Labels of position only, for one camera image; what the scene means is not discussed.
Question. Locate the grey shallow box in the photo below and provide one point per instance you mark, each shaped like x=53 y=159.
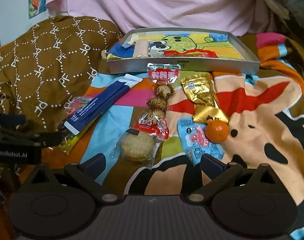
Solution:
x=182 y=66

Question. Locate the red label egg packet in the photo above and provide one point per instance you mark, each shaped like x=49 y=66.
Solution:
x=163 y=73
x=150 y=126

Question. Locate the pink bed sheet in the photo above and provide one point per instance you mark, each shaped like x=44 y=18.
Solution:
x=154 y=2

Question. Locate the long blue stick packet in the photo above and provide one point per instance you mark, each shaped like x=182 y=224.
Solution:
x=102 y=103

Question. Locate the orange ball candy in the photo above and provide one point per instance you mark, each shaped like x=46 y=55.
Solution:
x=217 y=131

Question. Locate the yellow snack packet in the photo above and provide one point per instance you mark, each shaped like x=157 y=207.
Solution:
x=72 y=143

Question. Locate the clear cookie packet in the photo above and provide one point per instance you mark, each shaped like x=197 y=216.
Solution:
x=135 y=146

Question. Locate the light blue snack packet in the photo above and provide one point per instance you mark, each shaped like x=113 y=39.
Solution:
x=192 y=135

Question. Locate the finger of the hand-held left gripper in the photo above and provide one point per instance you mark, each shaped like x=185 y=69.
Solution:
x=13 y=120
x=51 y=138

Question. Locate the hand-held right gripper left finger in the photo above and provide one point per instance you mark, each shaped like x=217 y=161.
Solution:
x=95 y=164

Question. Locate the small red clear packet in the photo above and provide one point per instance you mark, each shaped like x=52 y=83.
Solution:
x=77 y=103

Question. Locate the beige wafer bar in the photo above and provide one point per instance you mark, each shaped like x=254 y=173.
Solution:
x=141 y=48

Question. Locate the gold foil packet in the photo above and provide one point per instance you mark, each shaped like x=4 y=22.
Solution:
x=199 y=90

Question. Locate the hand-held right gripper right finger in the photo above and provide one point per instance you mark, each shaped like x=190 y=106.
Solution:
x=211 y=165

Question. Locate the camouflage cloth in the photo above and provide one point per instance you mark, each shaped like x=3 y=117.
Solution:
x=289 y=7

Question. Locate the brown patterned quilt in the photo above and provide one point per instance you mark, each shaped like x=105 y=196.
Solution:
x=42 y=62

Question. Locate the colourful printed blanket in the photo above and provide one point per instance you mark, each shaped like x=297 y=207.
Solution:
x=261 y=100

